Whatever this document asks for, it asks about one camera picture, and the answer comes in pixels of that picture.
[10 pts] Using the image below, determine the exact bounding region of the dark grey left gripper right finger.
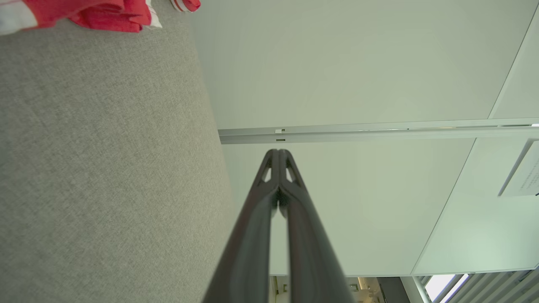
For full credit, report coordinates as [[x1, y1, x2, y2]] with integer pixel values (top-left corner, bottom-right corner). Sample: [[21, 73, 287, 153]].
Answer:
[[278, 149, 354, 303]]

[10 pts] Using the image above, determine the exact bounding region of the window with grey blinds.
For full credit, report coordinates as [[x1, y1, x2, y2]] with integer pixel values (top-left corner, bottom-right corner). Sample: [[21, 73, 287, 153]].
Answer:
[[400, 268, 539, 303]]

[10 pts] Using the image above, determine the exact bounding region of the red and white garment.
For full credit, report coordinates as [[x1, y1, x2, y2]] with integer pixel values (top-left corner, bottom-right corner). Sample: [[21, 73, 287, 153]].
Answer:
[[170, 0, 201, 13], [0, 0, 163, 35]]

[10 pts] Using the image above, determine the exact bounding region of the white paper wall notice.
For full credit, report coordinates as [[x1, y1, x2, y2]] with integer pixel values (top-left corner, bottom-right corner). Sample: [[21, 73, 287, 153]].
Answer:
[[498, 139, 539, 197]]

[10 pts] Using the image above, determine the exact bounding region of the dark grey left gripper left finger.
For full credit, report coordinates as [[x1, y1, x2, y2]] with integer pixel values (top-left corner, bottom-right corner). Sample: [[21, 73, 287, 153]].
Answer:
[[202, 149, 279, 303]]

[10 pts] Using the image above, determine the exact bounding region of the grey fabric sofa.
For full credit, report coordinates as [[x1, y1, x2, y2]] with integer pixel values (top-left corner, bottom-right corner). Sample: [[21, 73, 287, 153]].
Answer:
[[0, 0, 236, 303]]

